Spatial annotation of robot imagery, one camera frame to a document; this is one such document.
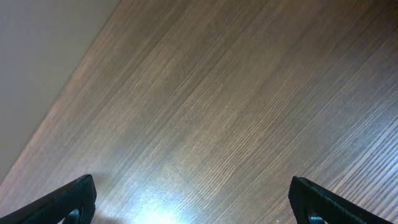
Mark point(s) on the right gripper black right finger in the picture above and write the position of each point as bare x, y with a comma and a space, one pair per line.
311, 203

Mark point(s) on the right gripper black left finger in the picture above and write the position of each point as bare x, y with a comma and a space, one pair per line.
72, 203

